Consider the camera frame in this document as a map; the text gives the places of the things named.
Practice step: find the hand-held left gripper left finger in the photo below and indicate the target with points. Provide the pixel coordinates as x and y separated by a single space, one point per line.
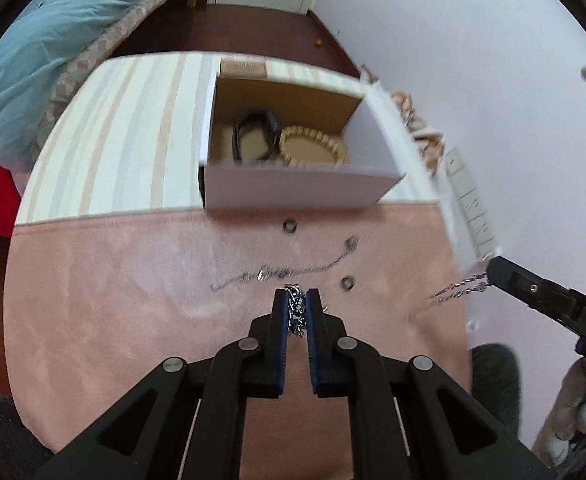
280 320

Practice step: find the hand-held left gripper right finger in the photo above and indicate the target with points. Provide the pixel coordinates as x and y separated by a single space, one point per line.
313 320

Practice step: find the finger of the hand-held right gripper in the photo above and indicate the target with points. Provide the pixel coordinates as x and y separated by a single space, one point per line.
528 287

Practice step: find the white cardboard box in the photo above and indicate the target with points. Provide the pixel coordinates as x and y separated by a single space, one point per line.
293 187

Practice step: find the white power strip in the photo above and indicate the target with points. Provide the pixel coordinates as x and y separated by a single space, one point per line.
473 205

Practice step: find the grey fuzzy cushion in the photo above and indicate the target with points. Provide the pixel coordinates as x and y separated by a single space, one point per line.
498 390

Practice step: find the pile of pink shells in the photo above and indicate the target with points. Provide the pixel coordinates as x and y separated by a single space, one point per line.
420 127

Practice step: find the patterned beige mattress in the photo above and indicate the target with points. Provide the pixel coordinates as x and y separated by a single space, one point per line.
98 45

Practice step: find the light blue blanket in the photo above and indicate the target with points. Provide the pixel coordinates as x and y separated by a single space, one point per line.
58 30

